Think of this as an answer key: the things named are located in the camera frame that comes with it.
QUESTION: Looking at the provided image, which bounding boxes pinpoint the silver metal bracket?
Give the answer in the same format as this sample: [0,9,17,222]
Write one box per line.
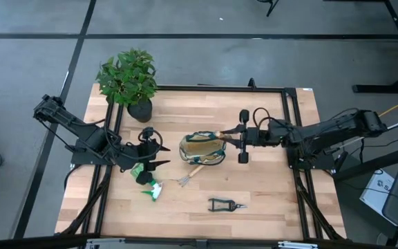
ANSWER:
[277,241,319,249]
[84,237,127,249]

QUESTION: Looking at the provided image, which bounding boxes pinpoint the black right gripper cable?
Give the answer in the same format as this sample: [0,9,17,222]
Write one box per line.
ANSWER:
[252,107,272,129]

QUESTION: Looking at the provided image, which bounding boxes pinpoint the wooden handled hand rake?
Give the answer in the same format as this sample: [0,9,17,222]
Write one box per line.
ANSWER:
[177,165,205,188]

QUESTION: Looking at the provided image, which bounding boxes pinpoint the white cardboard box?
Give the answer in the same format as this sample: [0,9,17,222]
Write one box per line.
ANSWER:
[359,168,397,225]

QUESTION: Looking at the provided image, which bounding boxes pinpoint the black pruning shears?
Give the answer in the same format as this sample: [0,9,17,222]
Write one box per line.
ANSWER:
[207,198,247,213]

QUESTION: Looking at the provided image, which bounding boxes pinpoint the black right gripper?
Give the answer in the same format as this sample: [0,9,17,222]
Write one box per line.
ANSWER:
[221,109,271,164]

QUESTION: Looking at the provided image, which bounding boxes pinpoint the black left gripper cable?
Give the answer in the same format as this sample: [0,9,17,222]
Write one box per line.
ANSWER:
[115,128,164,162]

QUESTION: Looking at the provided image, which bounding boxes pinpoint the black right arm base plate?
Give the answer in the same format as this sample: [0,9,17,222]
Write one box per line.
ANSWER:
[287,151,337,170]

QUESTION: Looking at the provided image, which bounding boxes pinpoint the black aluminium table frame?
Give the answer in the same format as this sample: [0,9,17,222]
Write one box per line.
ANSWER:
[55,84,347,243]

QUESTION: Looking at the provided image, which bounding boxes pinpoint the green spray bottle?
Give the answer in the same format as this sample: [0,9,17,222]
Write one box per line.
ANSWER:
[131,163,164,202]

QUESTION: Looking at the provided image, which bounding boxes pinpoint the beige green gardening bag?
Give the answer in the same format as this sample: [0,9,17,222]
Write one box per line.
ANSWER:
[178,130,227,166]

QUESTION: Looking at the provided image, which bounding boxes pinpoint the green potted plant black pot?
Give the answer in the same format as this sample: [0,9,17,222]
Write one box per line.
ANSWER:
[95,48,158,124]

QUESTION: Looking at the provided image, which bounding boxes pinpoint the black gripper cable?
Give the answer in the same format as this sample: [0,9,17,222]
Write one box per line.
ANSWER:
[115,128,164,162]
[252,107,272,129]

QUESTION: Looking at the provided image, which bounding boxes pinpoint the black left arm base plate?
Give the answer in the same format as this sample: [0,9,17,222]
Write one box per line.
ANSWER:
[70,138,117,167]

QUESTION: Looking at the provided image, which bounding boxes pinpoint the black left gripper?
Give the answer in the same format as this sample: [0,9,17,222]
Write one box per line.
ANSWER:
[122,127,171,186]

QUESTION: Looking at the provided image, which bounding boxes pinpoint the black desk frame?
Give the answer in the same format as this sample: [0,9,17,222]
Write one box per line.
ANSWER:
[352,0,398,94]

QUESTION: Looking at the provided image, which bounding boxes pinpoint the black chair base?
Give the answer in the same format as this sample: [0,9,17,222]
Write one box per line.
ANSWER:
[257,0,280,17]

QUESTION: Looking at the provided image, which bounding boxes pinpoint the black desk beam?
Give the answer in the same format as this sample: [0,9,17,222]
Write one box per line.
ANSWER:
[333,141,398,183]

